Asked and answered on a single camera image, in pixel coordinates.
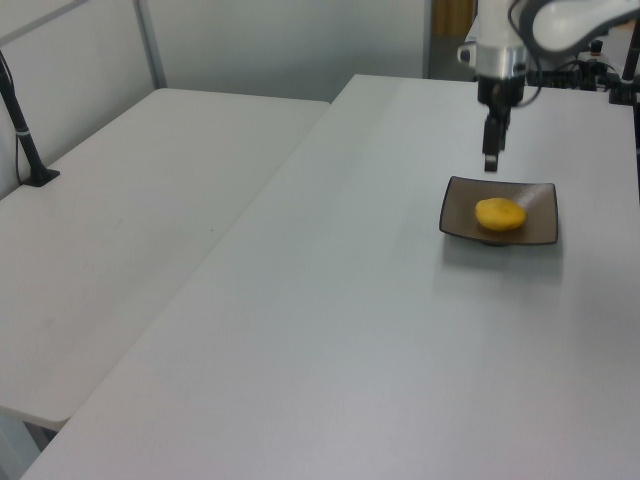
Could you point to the brown square ceramic plate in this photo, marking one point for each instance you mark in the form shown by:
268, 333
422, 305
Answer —
460, 210

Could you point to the black camera stand clamp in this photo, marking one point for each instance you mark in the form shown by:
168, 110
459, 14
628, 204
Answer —
620, 90

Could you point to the grey metal partition post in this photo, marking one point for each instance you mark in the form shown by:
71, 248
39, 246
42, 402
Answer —
427, 40
152, 50

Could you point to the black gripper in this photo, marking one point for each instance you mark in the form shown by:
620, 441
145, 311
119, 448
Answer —
500, 95

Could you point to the white adjacent table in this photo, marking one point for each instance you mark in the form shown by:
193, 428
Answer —
125, 225

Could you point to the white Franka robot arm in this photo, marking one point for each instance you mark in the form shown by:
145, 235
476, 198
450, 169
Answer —
500, 60

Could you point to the black pole with white band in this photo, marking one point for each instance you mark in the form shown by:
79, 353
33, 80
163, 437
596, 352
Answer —
30, 145

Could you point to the yellowish wooden panel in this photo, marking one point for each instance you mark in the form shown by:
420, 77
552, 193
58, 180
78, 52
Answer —
452, 17

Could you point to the yellow lemon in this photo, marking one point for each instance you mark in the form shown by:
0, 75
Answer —
500, 215

